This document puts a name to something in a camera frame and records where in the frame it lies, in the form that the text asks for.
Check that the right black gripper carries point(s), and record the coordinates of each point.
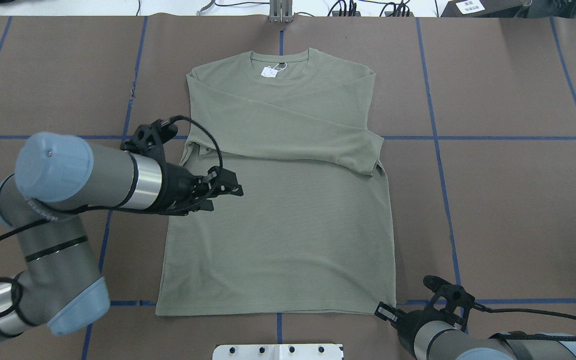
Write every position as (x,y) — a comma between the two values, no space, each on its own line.
(409,321)

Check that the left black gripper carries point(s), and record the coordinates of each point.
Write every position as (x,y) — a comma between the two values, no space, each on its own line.
(177,187)

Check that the olive green long-sleeve shirt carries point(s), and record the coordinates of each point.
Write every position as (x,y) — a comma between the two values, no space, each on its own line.
(313,231)

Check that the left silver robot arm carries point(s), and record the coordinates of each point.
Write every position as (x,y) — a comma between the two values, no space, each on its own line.
(56,179)

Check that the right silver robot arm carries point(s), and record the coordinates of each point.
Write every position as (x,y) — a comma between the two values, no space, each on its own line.
(455,344)

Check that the white shirt price tag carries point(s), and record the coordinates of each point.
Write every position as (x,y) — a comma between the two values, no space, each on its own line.
(271,72)

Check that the black labelled box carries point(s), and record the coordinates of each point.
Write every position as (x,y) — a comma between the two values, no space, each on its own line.
(484,8)

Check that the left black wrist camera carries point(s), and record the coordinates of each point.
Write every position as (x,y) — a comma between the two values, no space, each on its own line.
(148,140)

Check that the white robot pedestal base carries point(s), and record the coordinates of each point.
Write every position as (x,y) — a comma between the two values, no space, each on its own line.
(290,351)

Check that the aluminium frame post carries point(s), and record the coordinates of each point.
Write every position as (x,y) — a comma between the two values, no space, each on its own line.
(281,11)

